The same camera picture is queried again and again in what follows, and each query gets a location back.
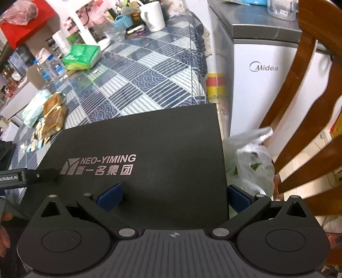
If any black box lid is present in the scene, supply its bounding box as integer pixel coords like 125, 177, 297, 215
20, 104, 228, 229

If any person left hand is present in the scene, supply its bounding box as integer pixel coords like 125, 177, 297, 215
0, 212, 13, 258

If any black jacket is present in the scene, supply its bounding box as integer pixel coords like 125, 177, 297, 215
0, 140, 16, 171

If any plastic bag with vegetables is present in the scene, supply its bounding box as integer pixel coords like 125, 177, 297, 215
223, 127, 275, 197

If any gold mooncake packet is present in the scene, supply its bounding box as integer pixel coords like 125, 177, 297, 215
43, 93, 63, 117
41, 105, 67, 138

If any light blue wet wipes pack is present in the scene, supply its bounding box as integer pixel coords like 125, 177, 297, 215
23, 89, 52, 127

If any wooden chair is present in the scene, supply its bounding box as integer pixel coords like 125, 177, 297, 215
258, 0, 342, 217

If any small water bottle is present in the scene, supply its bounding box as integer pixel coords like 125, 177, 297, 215
46, 55, 68, 80
33, 60, 54, 90

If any green tissue pack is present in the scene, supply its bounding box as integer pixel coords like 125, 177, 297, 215
62, 44, 102, 70

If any patterned blue tablecloth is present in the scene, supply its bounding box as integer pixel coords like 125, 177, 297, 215
59, 14, 208, 129

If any white mini fridge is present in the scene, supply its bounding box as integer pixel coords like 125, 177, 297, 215
207, 0, 332, 161

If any red hanging bag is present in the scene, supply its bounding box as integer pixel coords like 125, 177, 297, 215
1, 1, 55, 49

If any white desk lamp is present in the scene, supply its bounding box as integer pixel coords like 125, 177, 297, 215
71, 3, 111, 52

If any small teal mesh basket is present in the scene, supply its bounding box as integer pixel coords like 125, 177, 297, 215
114, 15, 133, 32

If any white ceramic mug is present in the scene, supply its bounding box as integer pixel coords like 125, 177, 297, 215
139, 1, 166, 33

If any clear water jug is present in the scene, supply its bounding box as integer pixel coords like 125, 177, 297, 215
267, 0, 298, 21

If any blue plastic basket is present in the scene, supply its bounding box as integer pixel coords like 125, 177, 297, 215
225, 0, 267, 6

